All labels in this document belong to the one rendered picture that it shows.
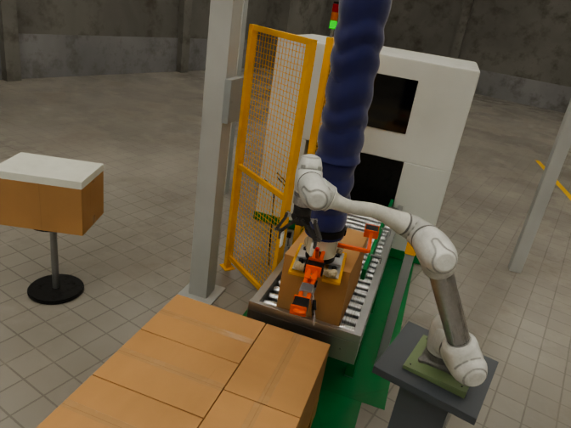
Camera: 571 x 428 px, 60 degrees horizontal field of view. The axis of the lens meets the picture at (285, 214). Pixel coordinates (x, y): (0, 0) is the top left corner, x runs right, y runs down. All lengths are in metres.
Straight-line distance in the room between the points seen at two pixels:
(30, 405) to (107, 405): 0.92
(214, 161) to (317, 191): 1.91
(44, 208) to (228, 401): 1.92
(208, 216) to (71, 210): 0.94
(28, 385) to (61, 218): 1.08
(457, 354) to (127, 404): 1.48
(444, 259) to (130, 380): 1.57
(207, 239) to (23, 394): 1.56
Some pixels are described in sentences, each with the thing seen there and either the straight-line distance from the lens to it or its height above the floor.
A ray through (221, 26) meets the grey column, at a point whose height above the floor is 2.09.
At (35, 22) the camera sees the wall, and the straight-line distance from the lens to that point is 12.03.
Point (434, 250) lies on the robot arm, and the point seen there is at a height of 1.52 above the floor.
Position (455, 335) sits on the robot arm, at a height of 1.11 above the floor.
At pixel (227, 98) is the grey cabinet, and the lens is 3.40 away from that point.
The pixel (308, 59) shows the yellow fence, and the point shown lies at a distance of 3.28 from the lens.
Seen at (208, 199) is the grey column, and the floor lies 0.88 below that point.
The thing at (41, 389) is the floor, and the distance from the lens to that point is 3.41.
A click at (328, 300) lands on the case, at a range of 2.94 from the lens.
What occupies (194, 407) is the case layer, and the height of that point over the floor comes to 0.54.
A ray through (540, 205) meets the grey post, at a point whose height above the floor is 0.78.
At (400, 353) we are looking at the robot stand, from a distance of 2.67.
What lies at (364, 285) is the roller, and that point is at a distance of 3.54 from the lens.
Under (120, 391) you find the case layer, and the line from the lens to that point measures 2.54.
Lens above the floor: 2.31
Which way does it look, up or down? 24 degrees down
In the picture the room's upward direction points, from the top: 9 degrees clockwise
